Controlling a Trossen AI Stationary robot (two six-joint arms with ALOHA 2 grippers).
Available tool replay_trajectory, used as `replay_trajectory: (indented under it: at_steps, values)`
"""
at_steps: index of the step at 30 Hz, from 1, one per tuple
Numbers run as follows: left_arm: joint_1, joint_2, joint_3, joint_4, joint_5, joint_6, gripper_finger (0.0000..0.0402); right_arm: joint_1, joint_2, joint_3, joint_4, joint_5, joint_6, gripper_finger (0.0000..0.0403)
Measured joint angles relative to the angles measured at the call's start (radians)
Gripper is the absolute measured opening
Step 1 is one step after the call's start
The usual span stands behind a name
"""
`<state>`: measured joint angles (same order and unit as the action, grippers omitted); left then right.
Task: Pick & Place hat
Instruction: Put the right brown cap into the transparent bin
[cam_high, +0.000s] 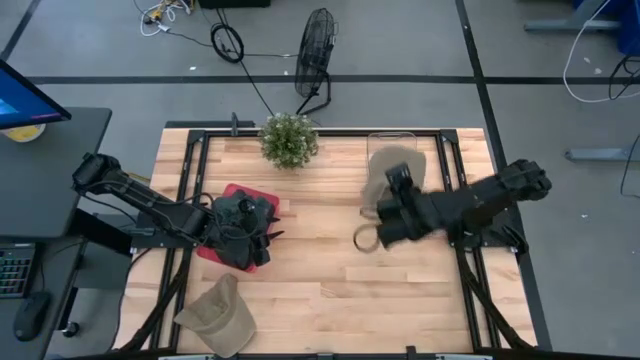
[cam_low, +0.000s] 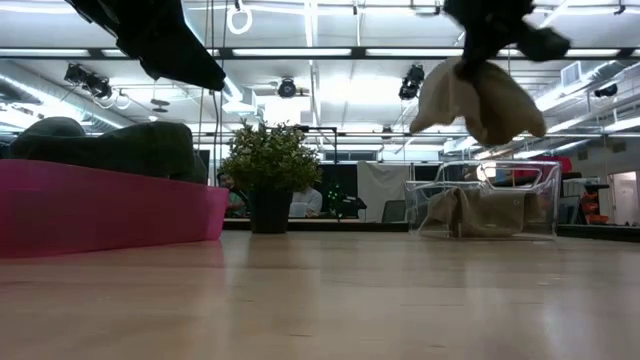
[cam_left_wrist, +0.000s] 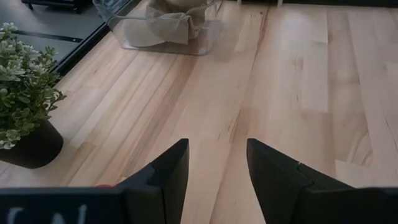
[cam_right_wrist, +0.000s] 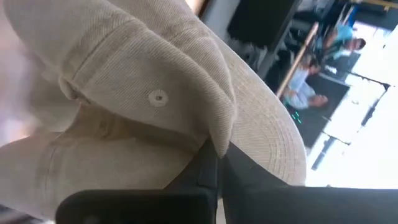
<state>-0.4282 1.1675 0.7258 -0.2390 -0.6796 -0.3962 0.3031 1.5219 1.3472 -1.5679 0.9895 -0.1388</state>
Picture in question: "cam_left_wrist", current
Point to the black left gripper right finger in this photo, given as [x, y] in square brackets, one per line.
[276, 189]

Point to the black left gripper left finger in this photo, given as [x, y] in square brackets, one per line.
[158, 193]

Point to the beige fabric hat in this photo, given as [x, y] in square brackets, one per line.
[174, 25]

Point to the potted green plant black pot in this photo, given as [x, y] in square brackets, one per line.
[25, 102]

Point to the translucent plastic bin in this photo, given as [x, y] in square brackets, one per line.
[205, 37]

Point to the black cart base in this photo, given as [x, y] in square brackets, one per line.
[59, 3]

